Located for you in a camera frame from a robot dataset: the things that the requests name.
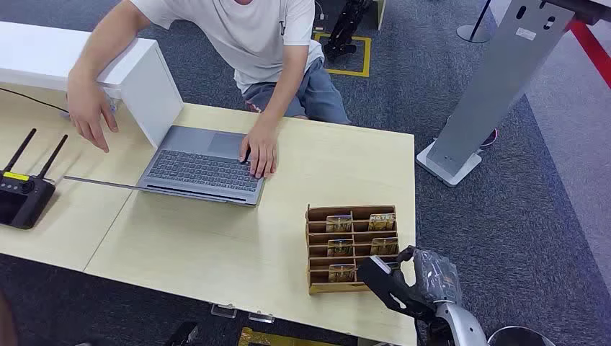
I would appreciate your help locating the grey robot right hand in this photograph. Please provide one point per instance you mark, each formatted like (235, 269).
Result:
(436, 277)

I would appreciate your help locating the person's right hand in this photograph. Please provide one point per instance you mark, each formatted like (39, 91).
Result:
(88, 112)

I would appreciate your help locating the person's left hand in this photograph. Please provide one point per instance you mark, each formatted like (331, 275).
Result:
(261, 150)

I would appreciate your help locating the person's left forearm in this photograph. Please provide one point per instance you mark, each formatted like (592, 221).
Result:
(286, 88)

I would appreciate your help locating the person's right forearm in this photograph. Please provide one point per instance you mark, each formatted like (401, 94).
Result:
(98, 52)

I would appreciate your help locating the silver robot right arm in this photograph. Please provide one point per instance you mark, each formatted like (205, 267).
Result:
(460, 327)

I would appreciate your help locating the gold hotel key card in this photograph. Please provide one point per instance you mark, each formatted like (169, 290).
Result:
(339, 224)
(382, 222)
(342, 273)
(384, 246)
(340, 248)

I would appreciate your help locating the person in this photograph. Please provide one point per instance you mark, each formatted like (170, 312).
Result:
(253, 33)

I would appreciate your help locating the wooden card holder rack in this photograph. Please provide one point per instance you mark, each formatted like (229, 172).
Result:
(317, 267)

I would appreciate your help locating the white desk partition box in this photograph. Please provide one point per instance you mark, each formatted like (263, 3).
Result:
(143, 90)

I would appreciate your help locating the grey open laptop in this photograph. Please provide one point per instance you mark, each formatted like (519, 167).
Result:
(200, 167)

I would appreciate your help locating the round grey robot shell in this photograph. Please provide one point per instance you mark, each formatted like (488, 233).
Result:
(520, 336)

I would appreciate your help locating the black remote controller with antennas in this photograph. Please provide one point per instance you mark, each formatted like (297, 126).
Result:
(21, 196)

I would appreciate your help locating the black robot legs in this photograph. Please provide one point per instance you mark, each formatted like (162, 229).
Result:
(344, 28)

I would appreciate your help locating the clear acrylic desk clip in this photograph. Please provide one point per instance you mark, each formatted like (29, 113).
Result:
(261, 317)
(224, 311)

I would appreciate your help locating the yellow printed floor panel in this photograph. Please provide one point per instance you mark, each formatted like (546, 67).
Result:
(267, 339)

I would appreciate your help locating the white cabinet corner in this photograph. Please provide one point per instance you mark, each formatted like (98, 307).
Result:
(380, 12)

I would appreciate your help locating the black device under desk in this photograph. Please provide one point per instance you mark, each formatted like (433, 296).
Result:
(184, 334)

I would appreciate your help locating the grey kiosk stand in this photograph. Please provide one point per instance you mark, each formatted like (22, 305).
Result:
(496, 76)

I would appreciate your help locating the black stanchion pole with base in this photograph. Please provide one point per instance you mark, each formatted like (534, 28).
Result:
(472, 32)

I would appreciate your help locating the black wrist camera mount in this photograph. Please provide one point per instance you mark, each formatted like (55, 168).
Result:
(386, 286)

